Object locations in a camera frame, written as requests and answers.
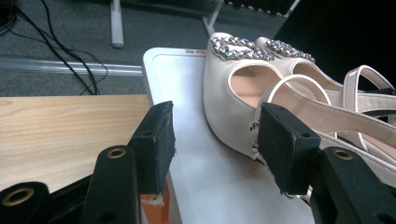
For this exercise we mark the white metal stand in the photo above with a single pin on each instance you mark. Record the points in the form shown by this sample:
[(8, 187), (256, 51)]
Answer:
[(117, 31)]

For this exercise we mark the dark box with white knobs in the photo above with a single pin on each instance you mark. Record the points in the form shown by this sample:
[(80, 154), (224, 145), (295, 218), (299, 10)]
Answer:
[(258, 4)]

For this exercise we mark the beige rhinestone buckle slingback shoe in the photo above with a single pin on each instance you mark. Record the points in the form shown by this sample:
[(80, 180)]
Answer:
[(300, 66), (219, 107)]

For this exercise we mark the grey two-tier shoe rack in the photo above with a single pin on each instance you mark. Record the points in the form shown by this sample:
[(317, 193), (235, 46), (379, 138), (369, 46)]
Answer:
[(193, 124)]

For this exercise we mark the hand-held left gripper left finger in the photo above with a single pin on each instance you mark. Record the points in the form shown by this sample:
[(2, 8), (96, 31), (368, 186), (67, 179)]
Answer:
[(155, 149)]

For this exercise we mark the metal floor rail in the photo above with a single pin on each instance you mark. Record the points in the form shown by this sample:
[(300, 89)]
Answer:
[(62, 67)]

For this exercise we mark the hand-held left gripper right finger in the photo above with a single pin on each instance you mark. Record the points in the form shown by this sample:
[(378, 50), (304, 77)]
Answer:
[(286, 146)]

